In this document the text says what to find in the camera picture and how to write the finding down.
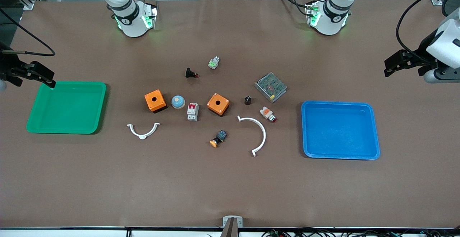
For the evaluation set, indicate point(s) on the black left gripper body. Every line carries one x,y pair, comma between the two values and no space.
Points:
423,52

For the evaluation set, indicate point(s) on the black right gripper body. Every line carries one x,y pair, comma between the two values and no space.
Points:
8,65

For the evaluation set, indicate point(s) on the white red circuit breaker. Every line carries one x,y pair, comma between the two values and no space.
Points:
193,112

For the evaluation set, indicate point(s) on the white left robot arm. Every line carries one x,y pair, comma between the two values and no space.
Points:
332,21

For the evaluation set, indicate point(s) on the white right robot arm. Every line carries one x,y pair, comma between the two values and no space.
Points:
131,21

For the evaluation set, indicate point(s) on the green plastic tray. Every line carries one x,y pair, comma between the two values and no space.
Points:
66,107

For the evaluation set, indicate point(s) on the blue plastic tray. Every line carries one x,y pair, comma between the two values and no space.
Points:
339,131

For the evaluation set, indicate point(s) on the small white curved clamp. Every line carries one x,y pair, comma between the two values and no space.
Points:
143,135

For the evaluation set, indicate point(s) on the metal mesh power supply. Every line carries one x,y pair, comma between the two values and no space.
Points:
270,87

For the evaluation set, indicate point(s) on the blue dome buzzer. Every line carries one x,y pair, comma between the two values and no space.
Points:
178,102

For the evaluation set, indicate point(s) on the red indicator lamp white body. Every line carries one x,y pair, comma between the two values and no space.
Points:
267,113

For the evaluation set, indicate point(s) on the black red push button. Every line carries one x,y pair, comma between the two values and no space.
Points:
189,73

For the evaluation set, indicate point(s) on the large white curved clamp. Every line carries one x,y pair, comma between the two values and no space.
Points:
263,131

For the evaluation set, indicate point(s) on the green white push button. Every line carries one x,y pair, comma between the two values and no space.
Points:
214,63

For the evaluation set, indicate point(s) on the brown table mat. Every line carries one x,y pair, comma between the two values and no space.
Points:
230,186

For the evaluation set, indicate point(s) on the orange button enclosure box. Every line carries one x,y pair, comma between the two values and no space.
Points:
218,104
155,100

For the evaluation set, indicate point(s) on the orange push button switch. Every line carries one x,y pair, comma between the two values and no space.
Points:
218,138

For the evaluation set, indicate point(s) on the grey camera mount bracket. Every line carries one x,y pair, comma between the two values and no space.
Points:
232,222

